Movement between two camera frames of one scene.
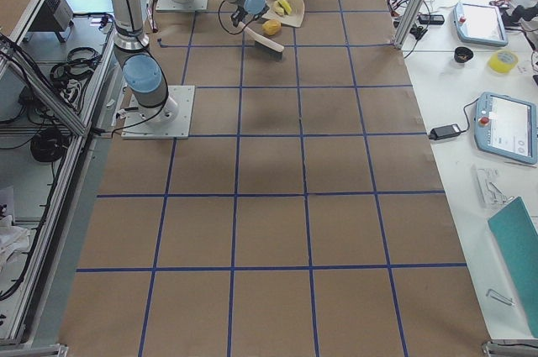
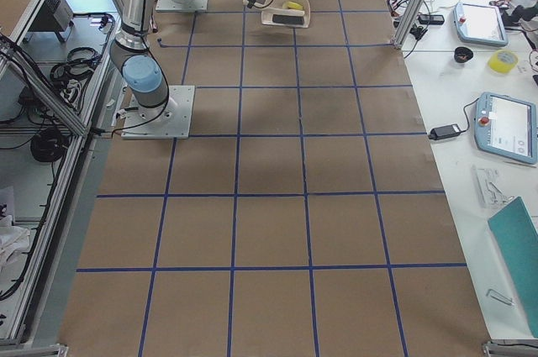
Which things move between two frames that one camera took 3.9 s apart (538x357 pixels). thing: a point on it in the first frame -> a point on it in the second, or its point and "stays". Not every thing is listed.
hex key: (490, 292) stays
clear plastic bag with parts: (490, 194) stays
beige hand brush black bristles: (264, 46) -> (276, 16)
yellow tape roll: (502, 61) stays
